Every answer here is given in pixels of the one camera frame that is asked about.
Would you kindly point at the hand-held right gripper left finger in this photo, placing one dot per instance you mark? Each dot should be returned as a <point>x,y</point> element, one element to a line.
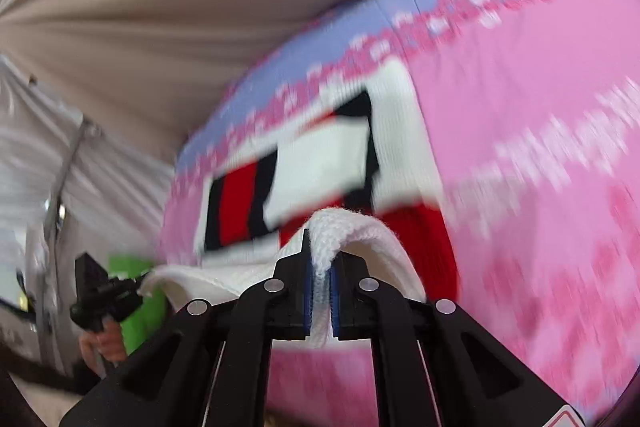
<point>308,302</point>

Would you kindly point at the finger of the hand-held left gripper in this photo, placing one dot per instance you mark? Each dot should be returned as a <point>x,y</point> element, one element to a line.
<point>127,292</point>

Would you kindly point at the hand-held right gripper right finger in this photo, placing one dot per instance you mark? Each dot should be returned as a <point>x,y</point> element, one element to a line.
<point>336,302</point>

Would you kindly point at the white knit sweater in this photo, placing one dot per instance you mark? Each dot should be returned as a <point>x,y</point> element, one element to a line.
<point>325,157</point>

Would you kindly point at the person's left hand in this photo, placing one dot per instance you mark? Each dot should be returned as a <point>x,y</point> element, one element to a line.
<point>102,344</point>

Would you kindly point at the green cushion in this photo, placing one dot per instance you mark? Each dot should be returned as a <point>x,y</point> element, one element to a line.
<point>142,329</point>

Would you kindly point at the white satin curtain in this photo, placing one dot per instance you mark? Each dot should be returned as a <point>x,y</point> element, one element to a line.
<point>100,187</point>

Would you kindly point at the metal pole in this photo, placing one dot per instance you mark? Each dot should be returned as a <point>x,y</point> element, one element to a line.
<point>62,187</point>

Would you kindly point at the pink floral bed sheet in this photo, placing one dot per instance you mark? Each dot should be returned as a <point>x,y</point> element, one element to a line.
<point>525,157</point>

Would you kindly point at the beige draped cloth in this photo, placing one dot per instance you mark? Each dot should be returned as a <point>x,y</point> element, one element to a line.
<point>200,7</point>

